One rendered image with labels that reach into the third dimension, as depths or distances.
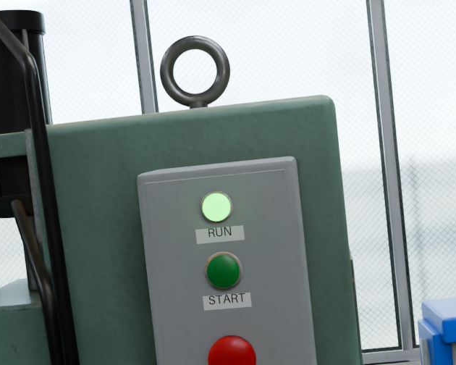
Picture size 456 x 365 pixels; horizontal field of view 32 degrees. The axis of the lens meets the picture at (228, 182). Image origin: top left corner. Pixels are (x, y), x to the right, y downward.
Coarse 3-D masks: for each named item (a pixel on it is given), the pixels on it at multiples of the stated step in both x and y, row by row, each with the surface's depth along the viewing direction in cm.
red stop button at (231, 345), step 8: (224, 336) 49; (232, 336) 49; (216, 344) 48; (224, 344) 48; (232, 344) 48; (240, 344) 48; (248, 344) 48; (216, 352) 48; (224, 352) 48; (232, 352) 48; (240, 352) 48; (248, 352) 48; (208, 360) 49; (216, 360) 48; (224, 360) 48; (232, 360) 48; (240, 360) 48; (248, 360) 48
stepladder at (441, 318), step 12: (432, 300) 147; (444, 300) 146; (432, 312) 140; (444, 312) 137; (420, 324) 144; (432, 324) 140; (444, 324) 133; (420, 336) 145; (432, 336) 135; (444, 336) 133; (420, 348) 146; (432, 348) 136; (444, 348) 135; (432, 360) 137; (444, 360) 135
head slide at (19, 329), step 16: (32, 224) 67; (32, 272) 67; (0, 288) 71; (16, 288) 70; (32, 288) 67; (0, 304) 63; (16, 304) 62; (32, 304) 61; (0, 320) 62; (16, 320) 61; (32, 320) 61; (0, 336) 62; (16, 336) 62; (32, 336) 61; (0, 352) 62; (16, 352) 62; (32, 352) 61; (48, 352) 61
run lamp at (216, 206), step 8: (216, 192) 48; (208, 200) 48; (216, 200) 48; (224, 200) 48; (200, 208) 49; (208, 208) 48; (216, 208) 48; (224, 208) 48; (232, 208) 48; (208, 216) 48; (216, 216) 48; (224, 216) 48
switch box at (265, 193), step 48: (144, 192) 49; (192, 192) 49; (240, 192) 49; (288, 192) 48; (144, 240) 50; (192, 240) 49; (240, 240) 49; (288, 240) 48; (192, 288) 49; (240, 288) 49; (288, 288) 49; (192, 336) 49; (240, 336) 49; (288, 336) 49
